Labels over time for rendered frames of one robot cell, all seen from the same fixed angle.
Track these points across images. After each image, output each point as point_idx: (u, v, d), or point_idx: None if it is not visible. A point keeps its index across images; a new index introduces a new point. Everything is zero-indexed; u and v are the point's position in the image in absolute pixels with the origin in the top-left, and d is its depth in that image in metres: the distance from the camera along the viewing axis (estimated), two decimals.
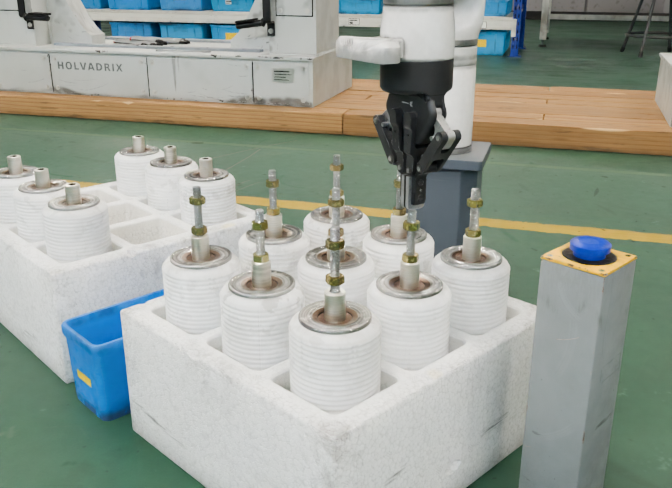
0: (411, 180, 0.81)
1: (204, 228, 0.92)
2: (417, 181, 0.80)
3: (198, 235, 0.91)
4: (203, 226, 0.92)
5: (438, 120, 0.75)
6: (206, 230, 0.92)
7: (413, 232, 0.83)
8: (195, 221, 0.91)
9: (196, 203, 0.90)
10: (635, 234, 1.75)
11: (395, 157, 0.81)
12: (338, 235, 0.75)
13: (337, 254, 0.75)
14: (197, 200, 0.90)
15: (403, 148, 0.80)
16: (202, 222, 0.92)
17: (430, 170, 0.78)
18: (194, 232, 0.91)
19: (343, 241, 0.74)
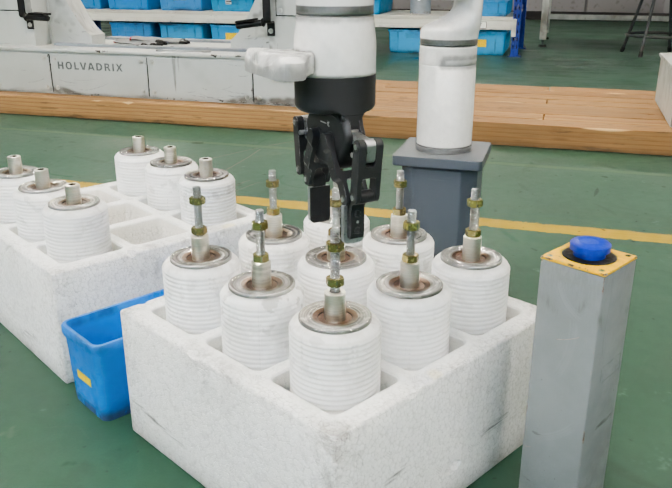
0: (318, 193, 0.76)
1: (204, 228, 0.92)
2: (353, 212, 0.69)
3: (198, 235, 0.91)
4: (203, 226, 0.92)
5: (354, 135, 0.67)
6: (206, 230, 0.92)
7: (413, 232, 0.83)
8: (195, 221, 0.91)
9: (196, 203, 0.90)
10: (635, 234, 1.75)
11: (303, 171, 0.76)
12: (335, 240, 0.74)
13: (330, 254, 0.75)
14: (197, 200, 0.90)
15: (313, 166, 0.74)
16: (202, 222, 0.92)
17: (366, 200, 0.67)
18: (194, 232, 0.91)
19: (327, 243, 0.74)
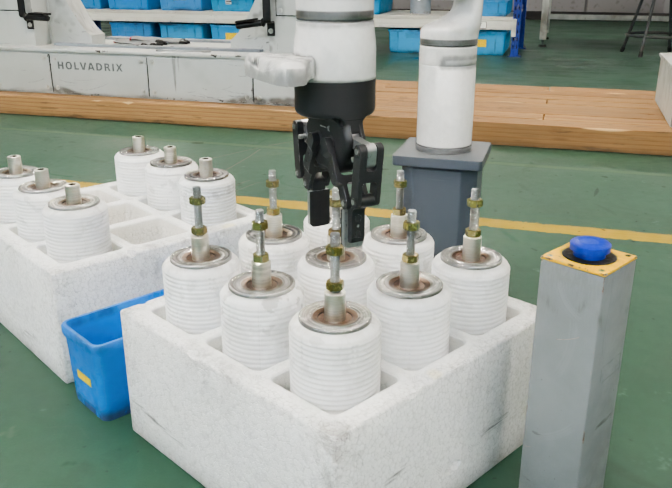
0: (318, 197, 0.76)
1: (204, 228, 0.92)
2: (353, 216, 0.69)
3: (198, 235, 0.91)
4: (203, 226, 0.92)
5: (355, 139, 0.67)
6: (206, 230, 0.92)
7: (413, 232, 0.83)
8: (195, 221, 0.91)
9: (196, 203, 0.90)
10: (635, 234, 1.75)
11: (302, 175, 0.77)
12: (339, 242, 0.75)
13: (334, 260, 0.75)
14: (197, 200, 0.90)
15: (313, 171, 0.74)
16: (202, 222, 0.92)
17: (366, 205, 0.68)
18: (194, 232, 0.91)
19: (340, 248, 0.74)
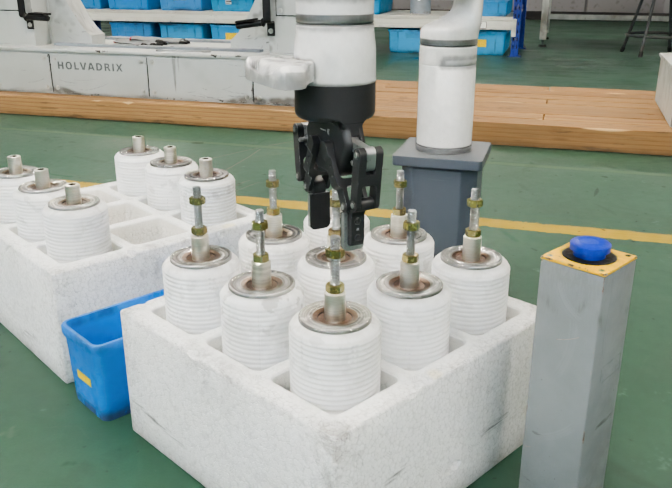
0: (318, 200, 0.76)
1: (204, 228, 0.92)
2: (353, 219, 0.70)
3: (198, 235, 0.91)
4: (203, 226, 0.92)
5: (354, 143, 0.67)
6: (206, 230, 0.92)
7: (413, 232, 0.83)
8: (195, 221, 0.91)
9: (196, 203, 0.90)
10: (635, 234, 1.75)
11: (302, 178, 0.77)
12: (339, 245, 0.75)
13: (333, 262, 0.75)
14: (197, 200, 0.90)
15: (313, 174, 0.74)
16: (202, 222, 0.92)
17: (366, 208, 0.68)
18: (194, 232, 0.91)
19: (337, 252, 0.74)
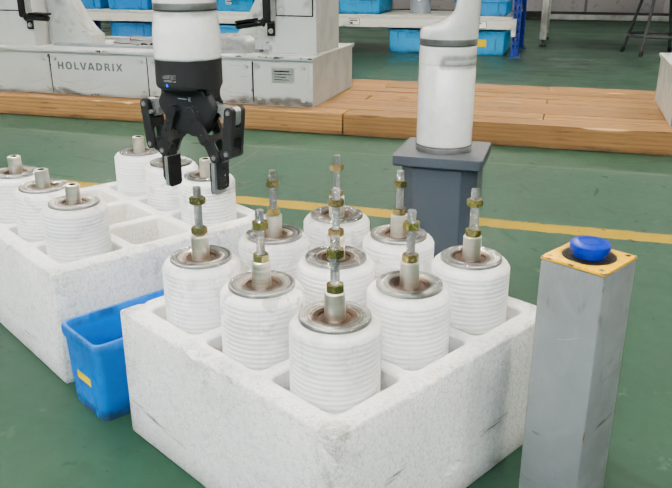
0: (217, 166, 0.88)
1: (204, 228, 0.92)
2: (168, 156, 0.92)
3: (198, 235, 0.91)
4: (203, 226, 0.92)
5: (163, 97, 0.89)
6: (206, 230, 0.92)
7: (413, 232, 0.83)
8: (195, 221, 0.91)
9: (196, 203, 0.90)
10: (635, 234, 1.75)
11: (233, 151, 0.87)
12: (338, 246, 0.75)
13: (331, 262, 0.75)
14: (197, 200, 0.90)
15: (215, 139, 0.88)
16: (202, 222, 0.92)
17: (155, 143, 0.92)
18: (194, 232, 0.91)
19: (333, 252, 0.74)
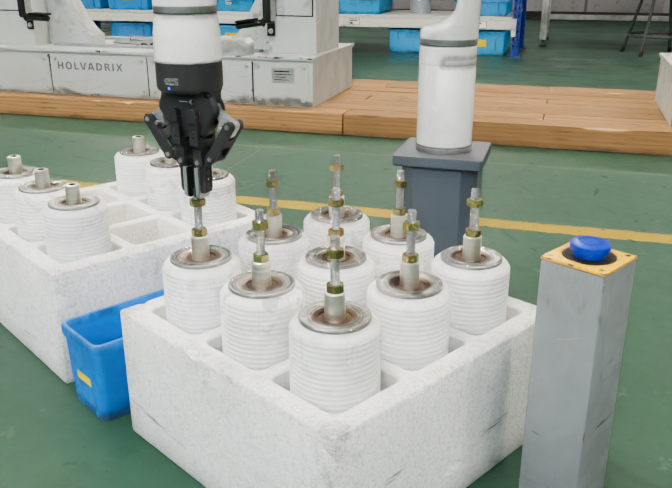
0: (200, 171, 0.90)
1: (192, 229, 0.92)
2: (186, 166, 0.91)
3: (194, 233, 0.93)
4: (196, 229, 0.92)
5: (163, 105, 0.89)
6: (193, 233, 0.92)
7: (413, 232, 0.83)
8: (199, 221, 0.92)
9: (192, 201, 0.91)
10: (635, 234, 1.75)
11: None
12: (338, 246, 0.75)
13: (331, 262, 0.75)
14: (191, 199, 0.91)
15: (204, 140, 0.89)
16: (196, 225, 0.91)
17: (172, 152, 0.91)
18: (197, 229, 0.93)
19: (333, 252, 0.74)
